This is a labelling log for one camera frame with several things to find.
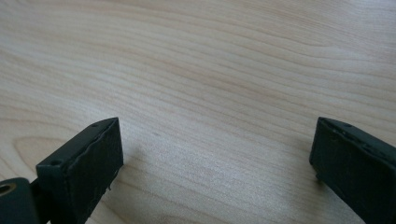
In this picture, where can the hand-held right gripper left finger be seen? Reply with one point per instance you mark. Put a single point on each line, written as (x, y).
(84, 168)

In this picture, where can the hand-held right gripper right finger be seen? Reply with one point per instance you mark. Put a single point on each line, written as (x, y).
(358, 168)

